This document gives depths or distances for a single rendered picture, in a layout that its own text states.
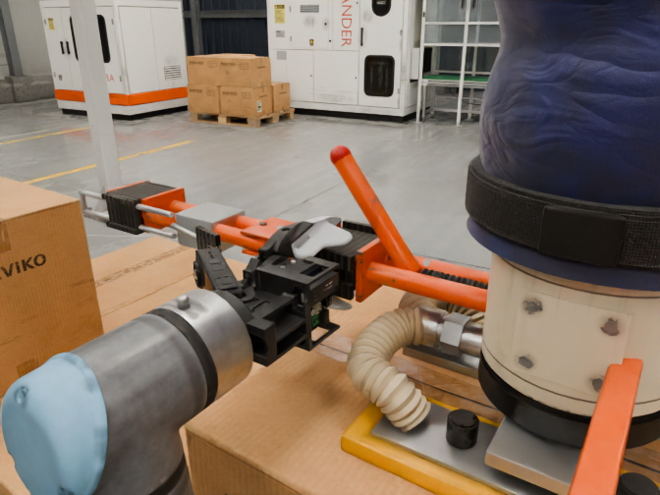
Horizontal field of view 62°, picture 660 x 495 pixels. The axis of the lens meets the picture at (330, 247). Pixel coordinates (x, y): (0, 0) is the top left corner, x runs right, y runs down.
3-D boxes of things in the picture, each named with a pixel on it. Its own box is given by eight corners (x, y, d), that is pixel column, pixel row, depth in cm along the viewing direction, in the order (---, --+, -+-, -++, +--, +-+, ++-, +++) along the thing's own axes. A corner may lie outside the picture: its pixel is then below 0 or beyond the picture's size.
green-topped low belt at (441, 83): (511, 123, 788) (517, 77, 764) (503, 129, 746) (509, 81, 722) (428, 117, 843) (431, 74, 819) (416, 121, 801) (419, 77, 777)
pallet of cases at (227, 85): (295, 117, 836) (293, 55, 802) (255, 128, 753) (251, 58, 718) (232, 112, 890) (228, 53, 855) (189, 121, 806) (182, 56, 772)
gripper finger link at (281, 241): (320, 247, 60) (273, 298, 54) (307, 244, 61) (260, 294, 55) (311, 212, 57) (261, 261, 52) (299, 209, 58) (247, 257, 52)
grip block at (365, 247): (399, 273, 65) (401, 227, 63) (357, 306, 57) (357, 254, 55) (339, 258, 69) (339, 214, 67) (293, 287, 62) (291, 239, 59)
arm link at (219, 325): (149, 386, 48) (132, 288, 44) (192, 359, 52) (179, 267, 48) (223, 424, 43) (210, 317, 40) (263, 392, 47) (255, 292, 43)
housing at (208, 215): (248, 240, 75) (247, 208, 73) (213, 256, 70) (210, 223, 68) (212, 230, 79) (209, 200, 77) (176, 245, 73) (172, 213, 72)
